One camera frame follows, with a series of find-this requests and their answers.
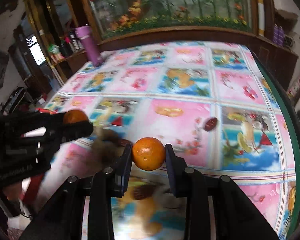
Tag orange fruit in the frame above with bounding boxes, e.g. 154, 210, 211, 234
132, 137, 166, 171
63, 109, 89, 125

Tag red date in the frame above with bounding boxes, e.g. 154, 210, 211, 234
203, 117, 218, 132

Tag purple thermos bottle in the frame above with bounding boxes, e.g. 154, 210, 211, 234
75, 25, 103, 67

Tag flower bamboo glass panel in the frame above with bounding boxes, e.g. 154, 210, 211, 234
89, 0, 252, 40

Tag colourful patterned tablecloth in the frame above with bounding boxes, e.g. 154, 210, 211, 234
36, 41, 295, 239

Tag purple bottles on shelf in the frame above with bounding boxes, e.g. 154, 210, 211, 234
273, 24, 285, 47

